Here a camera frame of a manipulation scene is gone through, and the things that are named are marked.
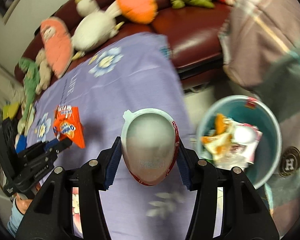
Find white red oval cup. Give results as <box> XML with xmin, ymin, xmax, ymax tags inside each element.
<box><xmin>121</xmin><ymin>108</ymin><xmax>180</xmax><ymax>186</ymax></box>

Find gold foil snack bag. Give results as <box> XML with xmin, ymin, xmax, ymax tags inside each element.
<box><xmin>200</xmin><ymin>113</ymin><xmax>234</xmax><ymax>162</ymax></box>

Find teal plastic trash bin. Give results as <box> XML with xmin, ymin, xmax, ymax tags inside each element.
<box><xmin>195</xmin><ymin>95</ymin><xmax>282</xmax><ymax>189</ymax></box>

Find person's hand holding gripper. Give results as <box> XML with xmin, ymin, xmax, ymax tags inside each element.
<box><xmin>15</xmin><ymin>193</ymin><xmax>33</xmax><ymax>215</ymax></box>

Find orange snack wrapper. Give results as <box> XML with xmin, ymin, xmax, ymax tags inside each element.
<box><xmin>53</xmin><ymin>105</ymin><xmax>85</xmax><ymax>148</ymax></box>

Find yellow plush toy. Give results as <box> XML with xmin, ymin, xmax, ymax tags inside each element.
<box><xmin>2</xmin><ymin>102</ymin><xmax>20</xmax><ymax>120</ymax></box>

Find beige bear plush toy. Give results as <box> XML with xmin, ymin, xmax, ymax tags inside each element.
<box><xmin>35</xmin><ymin>48</ymin><xmax>52</xmax><ymax>95</ymax></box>

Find white paper napkin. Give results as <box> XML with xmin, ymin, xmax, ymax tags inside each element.
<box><xmin>232</xmin><ymin>124</ymin><xmax>263</xmax><ymax>164</ymax></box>

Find green crocodile plush toy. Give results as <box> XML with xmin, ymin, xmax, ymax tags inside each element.
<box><xmin>18</xmin><ymin>57</ymin><xmax>40</xmax><ymax>134</ymax></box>

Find pink carrot plush toy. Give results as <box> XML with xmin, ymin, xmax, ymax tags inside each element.
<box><xmin>40</xmin><ymin>17</ymin><xmax>74</xmax><ymax>79</ymax></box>

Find purple floral tablecloth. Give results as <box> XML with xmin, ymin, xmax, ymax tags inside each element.
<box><xmin>27</xmin><ymin>33</ymin><xmax>196</xmax><ymax>239</ymax></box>

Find white duck plush toy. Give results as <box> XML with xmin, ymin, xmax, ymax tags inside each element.
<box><xmin>71</xmin><ymin>0</ymin><xmax>123</xmax><ymax>60</ymax></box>

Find orange carrot plush toy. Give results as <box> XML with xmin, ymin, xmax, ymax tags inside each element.
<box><xmin>107</xmin><ymin>0</ymin><xmax>158</xmax><ymax>24</ymax></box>

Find dark red leather sofa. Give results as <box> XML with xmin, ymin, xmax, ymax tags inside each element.
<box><xmin>21</xmin><ymin>0</ymin><xmax>231</xmax><ymax>89</ymax></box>

